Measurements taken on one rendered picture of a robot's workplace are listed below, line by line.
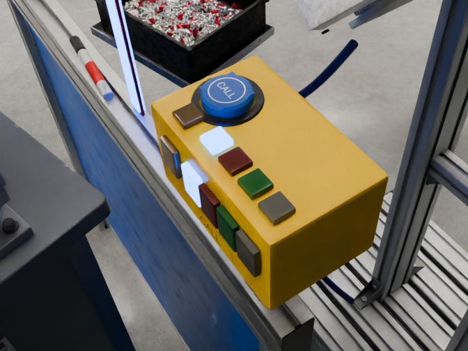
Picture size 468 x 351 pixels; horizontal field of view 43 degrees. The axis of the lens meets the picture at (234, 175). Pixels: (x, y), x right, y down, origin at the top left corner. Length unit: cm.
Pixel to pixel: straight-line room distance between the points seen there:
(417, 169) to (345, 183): 71
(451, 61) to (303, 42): 138
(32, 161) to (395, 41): 189
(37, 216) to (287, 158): 21
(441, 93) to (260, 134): 58
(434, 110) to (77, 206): 65
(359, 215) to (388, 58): 182
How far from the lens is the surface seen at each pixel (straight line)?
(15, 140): 56
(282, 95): 45
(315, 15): 76
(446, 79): 95
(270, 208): 37
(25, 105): 218
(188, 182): 43
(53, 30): 93
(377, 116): 199
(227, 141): 41
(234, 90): 44
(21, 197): 52
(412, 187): 114
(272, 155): 41
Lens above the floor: 137
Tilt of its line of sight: 50 degrees down
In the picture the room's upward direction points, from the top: 4 degrees counter-clockwise
